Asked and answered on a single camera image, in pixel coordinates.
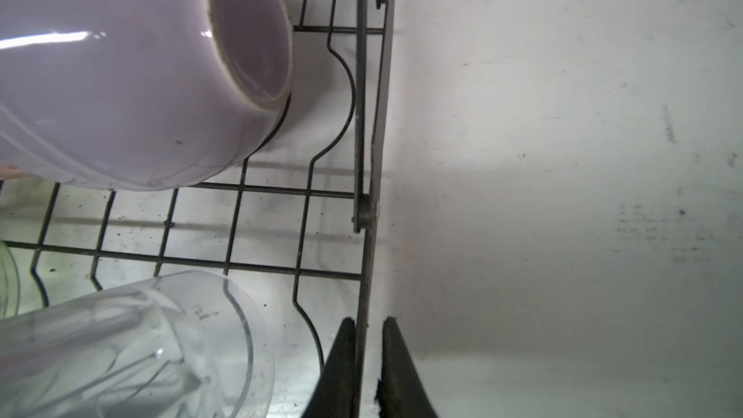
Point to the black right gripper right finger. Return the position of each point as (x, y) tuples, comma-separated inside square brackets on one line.
[(400, 392)]

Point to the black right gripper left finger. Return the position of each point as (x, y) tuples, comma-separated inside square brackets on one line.
[(333, 396)]

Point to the black two-tier dish rack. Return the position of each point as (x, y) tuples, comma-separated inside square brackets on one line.
[(295, 223)]

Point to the lilac ceramic bowl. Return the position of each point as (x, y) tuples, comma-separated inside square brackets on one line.
[(141, 95)]

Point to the clear glass tumbler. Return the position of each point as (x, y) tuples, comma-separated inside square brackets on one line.
[(191, 344)]

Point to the red patterned bowl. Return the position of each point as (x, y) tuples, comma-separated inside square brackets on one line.
[(8, 172)]

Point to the green glass tumbler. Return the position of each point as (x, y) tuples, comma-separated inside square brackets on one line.
[(10, 285)]

